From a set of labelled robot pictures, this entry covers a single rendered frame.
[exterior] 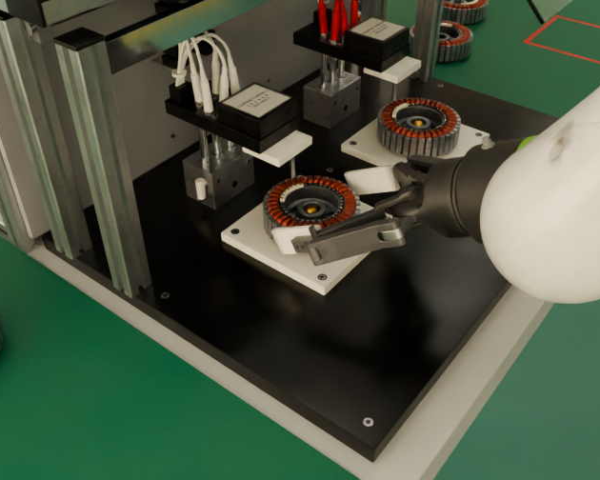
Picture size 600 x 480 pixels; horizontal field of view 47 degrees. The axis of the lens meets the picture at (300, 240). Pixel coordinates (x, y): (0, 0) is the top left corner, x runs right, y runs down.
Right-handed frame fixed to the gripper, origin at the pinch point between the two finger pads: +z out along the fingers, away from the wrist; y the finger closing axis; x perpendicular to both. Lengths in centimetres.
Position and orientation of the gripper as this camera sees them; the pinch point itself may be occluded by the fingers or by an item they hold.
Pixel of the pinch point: (322, 210)
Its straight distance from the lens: 77.9
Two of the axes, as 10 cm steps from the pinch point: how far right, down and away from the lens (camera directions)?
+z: -6.8, 0.4, 7.3
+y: 6.1, -5.1, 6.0
